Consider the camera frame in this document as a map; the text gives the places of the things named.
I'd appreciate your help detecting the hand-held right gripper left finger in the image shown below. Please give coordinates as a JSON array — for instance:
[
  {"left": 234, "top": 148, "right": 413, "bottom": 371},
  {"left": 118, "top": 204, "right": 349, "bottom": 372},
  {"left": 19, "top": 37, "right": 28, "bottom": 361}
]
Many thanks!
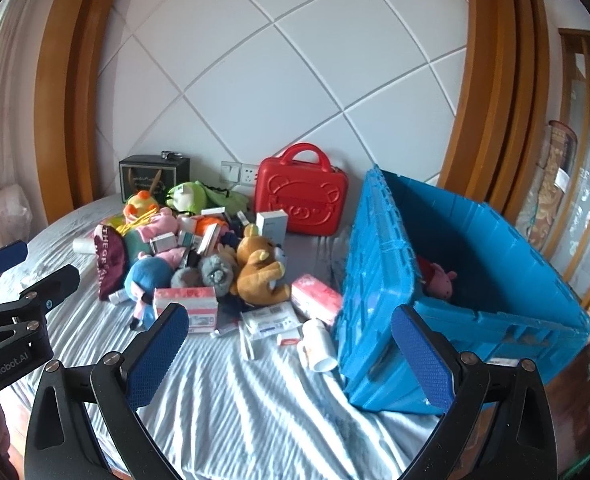
[{"left": 24, "top": 302, "right": 190, "bottom": 480}]

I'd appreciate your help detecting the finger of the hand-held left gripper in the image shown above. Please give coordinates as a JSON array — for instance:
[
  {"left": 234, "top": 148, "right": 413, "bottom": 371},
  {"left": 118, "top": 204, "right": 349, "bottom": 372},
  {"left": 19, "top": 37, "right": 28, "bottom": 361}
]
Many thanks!
[
  {"left": 0, "top": 240, "right": 28, "bottom": 281},
  {"left": 0, "top": 265, "right": 81, "bottom": 361}
]

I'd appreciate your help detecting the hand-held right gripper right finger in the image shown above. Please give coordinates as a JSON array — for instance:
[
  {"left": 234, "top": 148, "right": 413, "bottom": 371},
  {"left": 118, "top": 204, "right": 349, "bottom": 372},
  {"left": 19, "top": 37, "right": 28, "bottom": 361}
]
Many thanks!
[{"left": 390, "top": 303, "right": 558, "bottom": 480}]

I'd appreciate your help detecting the pink patterned box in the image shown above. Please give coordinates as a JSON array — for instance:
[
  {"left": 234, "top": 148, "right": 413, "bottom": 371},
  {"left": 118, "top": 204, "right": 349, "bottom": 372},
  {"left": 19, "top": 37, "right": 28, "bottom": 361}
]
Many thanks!
[{"left": 153, "top": 287, "right": 219, "bottom": 335}]

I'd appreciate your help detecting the dark plush item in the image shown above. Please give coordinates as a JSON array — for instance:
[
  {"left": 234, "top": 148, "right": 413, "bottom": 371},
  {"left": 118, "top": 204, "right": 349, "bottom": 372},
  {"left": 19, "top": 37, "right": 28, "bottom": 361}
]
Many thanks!
[{"left": 94, "top": 224, "right": 130, "bottom": 302}]

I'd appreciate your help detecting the blue plastic crate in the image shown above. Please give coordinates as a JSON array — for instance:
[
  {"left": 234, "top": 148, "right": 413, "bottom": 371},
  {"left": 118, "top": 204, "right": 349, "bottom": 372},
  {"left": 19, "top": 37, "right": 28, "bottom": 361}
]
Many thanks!
[{"left": 332, "top": 164, "right": 590, "bottom": 416}]

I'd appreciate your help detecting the brown bear plush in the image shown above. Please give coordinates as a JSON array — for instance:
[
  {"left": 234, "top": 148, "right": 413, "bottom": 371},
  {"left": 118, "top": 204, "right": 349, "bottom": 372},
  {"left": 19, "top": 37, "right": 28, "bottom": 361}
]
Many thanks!
[{"left": 230, "top": 225, "right": 293, "bottom": 306}]

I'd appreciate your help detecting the pig plush blue dress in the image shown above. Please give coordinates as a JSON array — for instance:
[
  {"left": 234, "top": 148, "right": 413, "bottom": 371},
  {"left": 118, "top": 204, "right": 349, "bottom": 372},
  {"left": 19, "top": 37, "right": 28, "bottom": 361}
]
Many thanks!
[{"left": 125, "top": 254, "right": 176, "bottom": 333}]

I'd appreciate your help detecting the striped bed sheet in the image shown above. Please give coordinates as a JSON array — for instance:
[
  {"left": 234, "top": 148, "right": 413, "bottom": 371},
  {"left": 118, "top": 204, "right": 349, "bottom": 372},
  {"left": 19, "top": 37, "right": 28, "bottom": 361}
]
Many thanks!
[{"left": 0, "top": 195, "right": 450, "bottom": 480}]

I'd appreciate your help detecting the grey plush toy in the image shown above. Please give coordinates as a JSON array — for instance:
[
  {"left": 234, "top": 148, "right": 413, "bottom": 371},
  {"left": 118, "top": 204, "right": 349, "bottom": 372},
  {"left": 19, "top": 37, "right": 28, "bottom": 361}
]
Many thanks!
[{"left": 170, "top": 252, "right": 238, "bottom": 293}]

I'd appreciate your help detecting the white mug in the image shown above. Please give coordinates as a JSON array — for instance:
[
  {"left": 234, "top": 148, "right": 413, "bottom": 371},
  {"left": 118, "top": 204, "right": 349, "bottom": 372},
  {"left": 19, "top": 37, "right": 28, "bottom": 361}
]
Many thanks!
[{"left": 297, "top": 318, "right": 338, "bottom": 372}]

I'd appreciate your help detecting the white flat packet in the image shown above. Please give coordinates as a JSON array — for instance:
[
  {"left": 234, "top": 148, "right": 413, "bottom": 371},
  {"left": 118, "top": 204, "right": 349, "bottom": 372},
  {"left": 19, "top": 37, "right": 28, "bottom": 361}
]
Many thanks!
[{"left": 240, "top": 302, "right": 298, "bottom": 341}]

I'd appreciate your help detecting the pink pig plush teal dress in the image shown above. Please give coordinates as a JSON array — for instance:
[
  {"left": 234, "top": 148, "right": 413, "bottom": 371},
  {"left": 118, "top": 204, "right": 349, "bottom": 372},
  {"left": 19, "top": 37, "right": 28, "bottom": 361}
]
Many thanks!
[{"left": 125, "top": 207, "right": 181, "bottom": 258}]

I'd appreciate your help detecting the yellow duck plush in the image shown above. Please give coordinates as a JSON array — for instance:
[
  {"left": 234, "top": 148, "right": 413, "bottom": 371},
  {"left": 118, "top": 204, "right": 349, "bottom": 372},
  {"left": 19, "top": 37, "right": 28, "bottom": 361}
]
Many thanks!
[{"left": 122, "top": 190, "right": 161, "bottom": 223}]

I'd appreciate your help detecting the pink tissue pack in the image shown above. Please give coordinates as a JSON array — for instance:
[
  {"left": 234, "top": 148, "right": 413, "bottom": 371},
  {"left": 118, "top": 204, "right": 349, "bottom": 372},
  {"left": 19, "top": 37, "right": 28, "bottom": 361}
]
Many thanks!
[{"left": 291, "top": 274, "right": 345, "bottom": 328}]

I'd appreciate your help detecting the white curtain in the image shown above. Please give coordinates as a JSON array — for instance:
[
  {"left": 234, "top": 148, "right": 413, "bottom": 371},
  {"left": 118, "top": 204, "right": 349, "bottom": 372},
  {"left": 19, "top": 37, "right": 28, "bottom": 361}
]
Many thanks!
[{"left": 0, "top": 5, "right": 43, "bottom": 281}]

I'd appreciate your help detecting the pig plush orange dress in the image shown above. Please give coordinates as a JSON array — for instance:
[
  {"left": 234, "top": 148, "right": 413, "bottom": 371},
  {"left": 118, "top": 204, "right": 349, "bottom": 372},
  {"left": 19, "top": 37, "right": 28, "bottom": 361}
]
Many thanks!
[{"left": 177, "top": 215, "right": 231, "bottom": 237}]

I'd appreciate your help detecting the dark gift box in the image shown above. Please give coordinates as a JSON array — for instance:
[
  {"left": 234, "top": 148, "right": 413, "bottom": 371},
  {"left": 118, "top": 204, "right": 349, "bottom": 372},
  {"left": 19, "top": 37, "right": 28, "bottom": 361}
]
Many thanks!
[{"left": 119, "top": 151, "right": 191, "bottom": 203}]

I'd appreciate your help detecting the green frog plush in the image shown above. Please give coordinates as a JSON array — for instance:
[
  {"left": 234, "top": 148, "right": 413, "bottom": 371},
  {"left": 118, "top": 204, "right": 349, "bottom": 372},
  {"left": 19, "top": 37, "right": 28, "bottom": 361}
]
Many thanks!
[{"left": 165, "top": 181, "right": 250, "bottom": 213}]

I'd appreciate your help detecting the tall white box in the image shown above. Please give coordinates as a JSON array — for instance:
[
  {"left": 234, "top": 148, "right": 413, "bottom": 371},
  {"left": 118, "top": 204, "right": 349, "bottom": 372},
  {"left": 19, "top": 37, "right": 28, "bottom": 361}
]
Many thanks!
[{"left": 255, "top": 210, "right": 289, "bottom": 241}]

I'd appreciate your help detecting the red bear suitcase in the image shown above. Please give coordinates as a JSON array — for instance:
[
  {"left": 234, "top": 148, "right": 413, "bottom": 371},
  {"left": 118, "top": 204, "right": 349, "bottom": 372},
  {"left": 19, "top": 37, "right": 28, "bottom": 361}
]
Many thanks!
[{"left": 253, "top": 143, "right": 348, "bottom": 237}]

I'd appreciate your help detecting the rolled patterned carpet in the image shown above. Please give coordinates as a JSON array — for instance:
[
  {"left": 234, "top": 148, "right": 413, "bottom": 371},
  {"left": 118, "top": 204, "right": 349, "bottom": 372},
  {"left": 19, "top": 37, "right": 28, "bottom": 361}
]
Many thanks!
[{"left": 517, "top": 120, "right": 578, "bottom": 256}]

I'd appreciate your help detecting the wooden frosted glass partition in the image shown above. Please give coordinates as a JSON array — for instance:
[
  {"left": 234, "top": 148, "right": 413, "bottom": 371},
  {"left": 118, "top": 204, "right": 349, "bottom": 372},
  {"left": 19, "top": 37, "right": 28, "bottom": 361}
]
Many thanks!
[{"left": 545, "top": 27, "right": 590, "bottom": 311}]

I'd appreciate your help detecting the wooden headboard frame post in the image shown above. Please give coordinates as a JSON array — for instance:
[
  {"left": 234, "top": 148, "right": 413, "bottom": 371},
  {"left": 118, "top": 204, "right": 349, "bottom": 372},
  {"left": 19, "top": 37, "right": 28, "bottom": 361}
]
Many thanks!
[
  {"left": 34, "top": 0, "right": 143, "bottom": 217},
  {"left": 437, "top": 0, "right": 550, "bottom": 223}
]

